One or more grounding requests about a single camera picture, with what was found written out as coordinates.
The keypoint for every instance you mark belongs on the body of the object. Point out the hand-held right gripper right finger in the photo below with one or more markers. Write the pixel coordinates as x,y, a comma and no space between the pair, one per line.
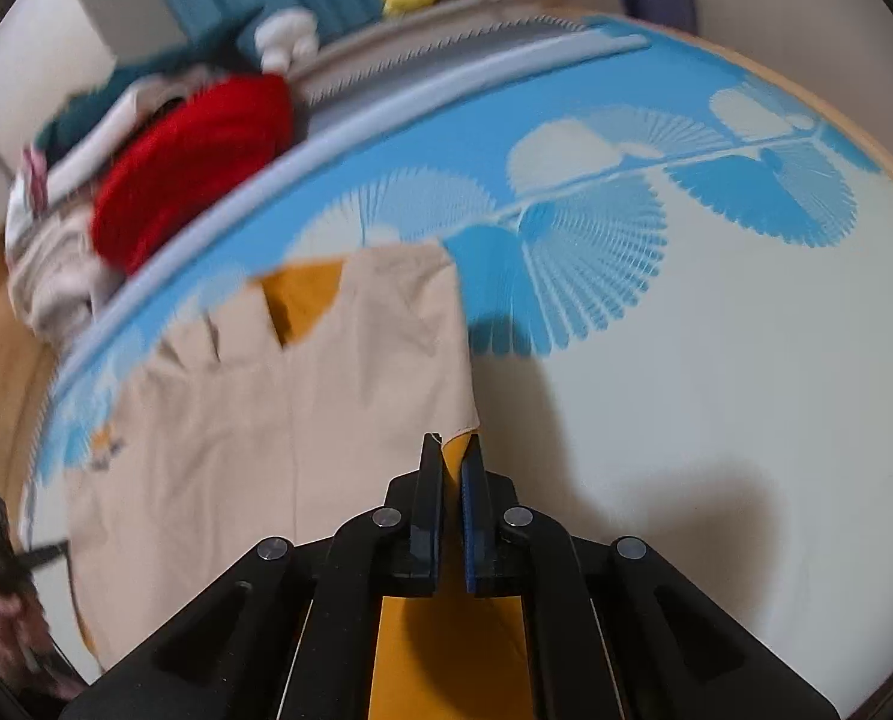
473,529

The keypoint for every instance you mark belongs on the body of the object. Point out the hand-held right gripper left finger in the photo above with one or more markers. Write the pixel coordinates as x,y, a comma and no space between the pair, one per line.
428,517

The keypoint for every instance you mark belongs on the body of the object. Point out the beige and orange jacket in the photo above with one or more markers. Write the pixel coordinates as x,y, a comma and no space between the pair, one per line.
266,427

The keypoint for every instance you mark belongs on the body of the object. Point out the person's left hand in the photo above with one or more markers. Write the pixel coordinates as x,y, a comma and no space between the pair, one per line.
19,637

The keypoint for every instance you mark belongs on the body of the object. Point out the beige folded blanket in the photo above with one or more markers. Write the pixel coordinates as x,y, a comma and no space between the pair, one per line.
56,285

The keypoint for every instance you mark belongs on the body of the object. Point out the blue and white printed bedsheet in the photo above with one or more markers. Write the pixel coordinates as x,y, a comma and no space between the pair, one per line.
716,390

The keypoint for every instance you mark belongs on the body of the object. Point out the white and pink cloth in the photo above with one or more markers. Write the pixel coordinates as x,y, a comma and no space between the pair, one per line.
79,157

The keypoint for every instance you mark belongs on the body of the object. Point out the red folded quilt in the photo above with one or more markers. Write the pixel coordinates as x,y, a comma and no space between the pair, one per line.
191,165

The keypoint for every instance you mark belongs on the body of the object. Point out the grey mattress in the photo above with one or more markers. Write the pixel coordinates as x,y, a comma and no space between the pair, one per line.
416,67

